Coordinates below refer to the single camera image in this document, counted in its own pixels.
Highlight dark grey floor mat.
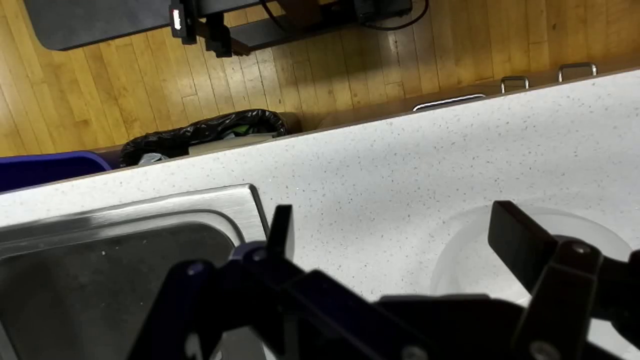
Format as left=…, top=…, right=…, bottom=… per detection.
left=22, top=0, right=174, bottom=53

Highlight silver cabinet handle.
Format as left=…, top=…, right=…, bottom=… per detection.
left=500, top=76, right=530, bottom=95
left=556, top=63, right=597, bottom=84

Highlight stainless steel double sink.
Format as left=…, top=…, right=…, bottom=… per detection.
left=0, top=184, right=265, bottom=360

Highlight blue bin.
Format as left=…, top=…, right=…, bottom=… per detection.
left=0, top=153, right=109, bottom=192

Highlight silver drawer handle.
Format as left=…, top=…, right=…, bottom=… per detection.
left=411, top=92, right=485, bottom=113

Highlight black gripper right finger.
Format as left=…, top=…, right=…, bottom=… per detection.
left=488, top=201, right=557, bottom=293

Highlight clear plastic bowl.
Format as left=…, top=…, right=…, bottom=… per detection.
left=430, top=205, right=632, bottom=307

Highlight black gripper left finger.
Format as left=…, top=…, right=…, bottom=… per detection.
left=265, top=205, right=293, bottom=256

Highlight black trash bag bin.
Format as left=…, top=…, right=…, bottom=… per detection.
left=117, top=108, right=288, bottom=167

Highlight black equipment stand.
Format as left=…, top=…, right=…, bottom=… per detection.
left=167, top=0, right=430, bottom=59

